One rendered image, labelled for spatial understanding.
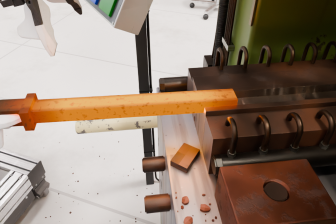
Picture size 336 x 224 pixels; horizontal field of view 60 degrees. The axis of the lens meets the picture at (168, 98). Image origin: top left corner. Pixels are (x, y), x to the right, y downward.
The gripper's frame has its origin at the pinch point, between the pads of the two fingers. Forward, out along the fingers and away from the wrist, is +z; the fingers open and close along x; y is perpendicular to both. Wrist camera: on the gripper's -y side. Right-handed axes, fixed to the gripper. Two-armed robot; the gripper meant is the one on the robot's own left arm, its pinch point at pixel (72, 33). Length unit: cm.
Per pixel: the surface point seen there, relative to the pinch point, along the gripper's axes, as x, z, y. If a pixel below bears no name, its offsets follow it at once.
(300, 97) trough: 9.1, 14.5, -38.6
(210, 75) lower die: 3.6, 11.9, -24.1
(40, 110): 19.6, 1.0, -1.9
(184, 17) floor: -244, 125, 25
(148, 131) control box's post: -34, 68, 12
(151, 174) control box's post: -31, 97, 20
